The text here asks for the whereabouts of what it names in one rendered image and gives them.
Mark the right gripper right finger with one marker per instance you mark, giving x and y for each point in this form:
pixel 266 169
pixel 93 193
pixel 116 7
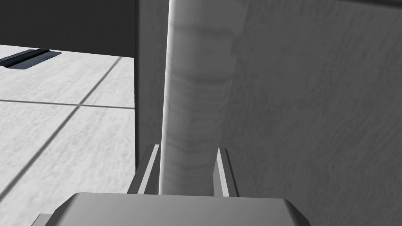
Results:
pixel 223 175

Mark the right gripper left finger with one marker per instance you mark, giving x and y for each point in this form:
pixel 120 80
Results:
pixel 147 175

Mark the grey cupboard door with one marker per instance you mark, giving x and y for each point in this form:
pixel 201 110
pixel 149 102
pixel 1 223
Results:
pixel 314 110

